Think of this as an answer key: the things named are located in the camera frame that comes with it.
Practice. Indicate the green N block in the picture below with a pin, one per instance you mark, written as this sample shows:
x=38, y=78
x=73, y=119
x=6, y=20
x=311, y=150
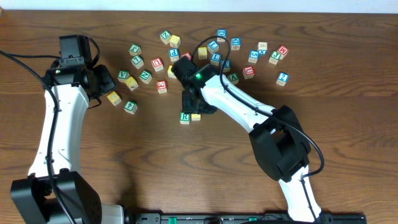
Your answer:
x=145, y=77

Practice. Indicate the blue 5 block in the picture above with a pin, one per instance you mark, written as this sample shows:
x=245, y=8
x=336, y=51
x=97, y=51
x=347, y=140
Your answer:
x=253, y=56

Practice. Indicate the green j block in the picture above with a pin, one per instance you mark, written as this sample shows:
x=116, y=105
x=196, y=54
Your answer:
x=275, y=57
x=135, y=50

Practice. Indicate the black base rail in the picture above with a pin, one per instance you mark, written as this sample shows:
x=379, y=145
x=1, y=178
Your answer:
x=277, y=218

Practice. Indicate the green Z block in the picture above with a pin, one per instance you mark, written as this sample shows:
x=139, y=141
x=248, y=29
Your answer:
x=165, y=37

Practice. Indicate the green J block right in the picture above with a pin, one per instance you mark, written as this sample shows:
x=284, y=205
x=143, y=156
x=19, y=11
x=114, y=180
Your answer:
x=275, y=57

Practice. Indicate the blue d block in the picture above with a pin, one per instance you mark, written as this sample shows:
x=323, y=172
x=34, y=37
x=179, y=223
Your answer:
x=221, y=33
x=235, y=43

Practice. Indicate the green 4 block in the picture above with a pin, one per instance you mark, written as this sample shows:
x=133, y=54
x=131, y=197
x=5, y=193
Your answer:
x=130, y=107

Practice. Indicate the red U block left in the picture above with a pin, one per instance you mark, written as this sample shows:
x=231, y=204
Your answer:
x=157, y=64

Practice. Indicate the green L block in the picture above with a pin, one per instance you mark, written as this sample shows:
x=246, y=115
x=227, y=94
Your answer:
x=137, y=62

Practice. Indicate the red M block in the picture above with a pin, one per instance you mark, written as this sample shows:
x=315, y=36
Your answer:
x=283, y=50

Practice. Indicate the yellow block centre top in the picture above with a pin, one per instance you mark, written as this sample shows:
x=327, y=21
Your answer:
x=202, y=53

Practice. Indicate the blue l block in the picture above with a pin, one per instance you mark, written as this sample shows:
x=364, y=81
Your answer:
x=213, y=46
x=215, y=59

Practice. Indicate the red U block right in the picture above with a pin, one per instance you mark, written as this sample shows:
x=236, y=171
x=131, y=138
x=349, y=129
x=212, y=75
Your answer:
x=248, y=72

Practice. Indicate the yellow O block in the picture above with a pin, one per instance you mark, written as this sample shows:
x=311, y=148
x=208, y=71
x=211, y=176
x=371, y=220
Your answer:
x=195, y=117
x=170, y=72

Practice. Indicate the green v block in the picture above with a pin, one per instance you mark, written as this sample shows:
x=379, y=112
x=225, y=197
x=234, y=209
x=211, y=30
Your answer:
x=123, y=75
x=233, y=78

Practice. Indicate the green V block left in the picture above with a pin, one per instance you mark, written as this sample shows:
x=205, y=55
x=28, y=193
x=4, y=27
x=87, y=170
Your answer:
x=123, y=75

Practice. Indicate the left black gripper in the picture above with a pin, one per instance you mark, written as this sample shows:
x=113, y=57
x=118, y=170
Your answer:
x=104, y=81

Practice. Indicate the blue L block upper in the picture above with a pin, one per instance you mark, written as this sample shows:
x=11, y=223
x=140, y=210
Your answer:
x=213, y=46

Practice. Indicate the green R block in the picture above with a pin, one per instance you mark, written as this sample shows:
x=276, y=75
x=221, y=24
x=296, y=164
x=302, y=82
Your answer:
x=184, y=118

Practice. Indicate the yellow block far left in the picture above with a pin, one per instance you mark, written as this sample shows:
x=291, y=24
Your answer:
x=114, y=98

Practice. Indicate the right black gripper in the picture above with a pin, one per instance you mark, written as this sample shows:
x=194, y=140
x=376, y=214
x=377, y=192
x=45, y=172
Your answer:
x=188, y=107

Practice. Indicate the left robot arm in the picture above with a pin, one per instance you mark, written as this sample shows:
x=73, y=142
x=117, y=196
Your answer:
x=54, y=190

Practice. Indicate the red u block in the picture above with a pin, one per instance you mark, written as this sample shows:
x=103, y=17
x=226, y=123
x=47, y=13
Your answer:
x=248, y=72
x=157, y=64

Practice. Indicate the red A block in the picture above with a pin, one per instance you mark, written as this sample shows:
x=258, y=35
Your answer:
x=187, y=55

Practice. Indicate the blue T block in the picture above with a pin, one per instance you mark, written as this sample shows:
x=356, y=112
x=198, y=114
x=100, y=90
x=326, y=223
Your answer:
x=227, y=65

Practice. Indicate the blue 2 block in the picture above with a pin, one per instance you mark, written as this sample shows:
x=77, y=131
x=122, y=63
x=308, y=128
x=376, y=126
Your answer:
x=282, y=79

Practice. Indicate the green V block right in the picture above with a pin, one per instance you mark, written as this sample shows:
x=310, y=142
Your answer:
x=233, y=78

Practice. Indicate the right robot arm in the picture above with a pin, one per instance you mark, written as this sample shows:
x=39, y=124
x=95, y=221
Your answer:
x=279, y=143

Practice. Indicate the blue X block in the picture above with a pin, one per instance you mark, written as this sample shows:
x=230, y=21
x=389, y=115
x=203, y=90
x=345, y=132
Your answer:
x=262, y=48

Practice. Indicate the blue D block top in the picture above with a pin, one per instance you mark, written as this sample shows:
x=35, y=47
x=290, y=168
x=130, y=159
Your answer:
x=221, y=33

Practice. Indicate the red E block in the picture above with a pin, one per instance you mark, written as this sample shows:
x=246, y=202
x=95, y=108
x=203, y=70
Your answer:
x=162, y=86

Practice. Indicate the blue P block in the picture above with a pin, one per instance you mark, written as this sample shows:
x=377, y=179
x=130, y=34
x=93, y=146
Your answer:
x=174, y=55

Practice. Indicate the yellow block beside V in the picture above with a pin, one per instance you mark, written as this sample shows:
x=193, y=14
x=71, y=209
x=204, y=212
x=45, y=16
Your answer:
x=131, y=83

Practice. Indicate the blue L block lower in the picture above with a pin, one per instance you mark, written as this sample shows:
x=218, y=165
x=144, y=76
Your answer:
x=215, y=59

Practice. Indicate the green J block left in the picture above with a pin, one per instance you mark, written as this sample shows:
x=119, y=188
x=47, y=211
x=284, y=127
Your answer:
x=135, y=50

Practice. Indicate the blue D block right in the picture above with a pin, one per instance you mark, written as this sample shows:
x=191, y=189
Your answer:
x=235, y=43

